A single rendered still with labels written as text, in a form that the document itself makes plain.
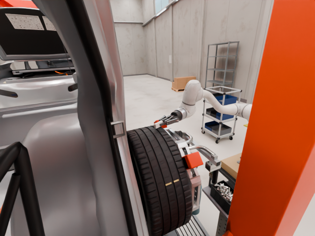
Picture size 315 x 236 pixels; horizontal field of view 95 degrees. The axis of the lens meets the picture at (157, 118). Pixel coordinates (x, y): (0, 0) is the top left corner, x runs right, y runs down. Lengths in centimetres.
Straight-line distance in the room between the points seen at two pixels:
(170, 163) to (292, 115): 52
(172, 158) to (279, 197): 43
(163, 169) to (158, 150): 10
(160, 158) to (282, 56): 59
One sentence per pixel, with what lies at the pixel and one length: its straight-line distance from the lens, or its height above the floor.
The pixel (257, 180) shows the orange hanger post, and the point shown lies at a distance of 61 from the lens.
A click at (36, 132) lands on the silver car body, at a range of 72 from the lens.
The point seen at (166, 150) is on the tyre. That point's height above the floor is 114.
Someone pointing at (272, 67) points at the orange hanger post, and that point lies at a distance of 49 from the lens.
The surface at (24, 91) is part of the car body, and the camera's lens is 326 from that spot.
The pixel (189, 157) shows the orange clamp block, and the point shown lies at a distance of 78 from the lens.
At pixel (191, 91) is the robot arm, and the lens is 104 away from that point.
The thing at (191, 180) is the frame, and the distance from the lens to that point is 87.
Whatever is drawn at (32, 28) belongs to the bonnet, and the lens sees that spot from 393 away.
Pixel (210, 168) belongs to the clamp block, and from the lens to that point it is 102.
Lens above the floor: 159
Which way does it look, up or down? 23 degrees down
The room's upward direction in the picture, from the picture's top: 3 degrees counter-clockwise
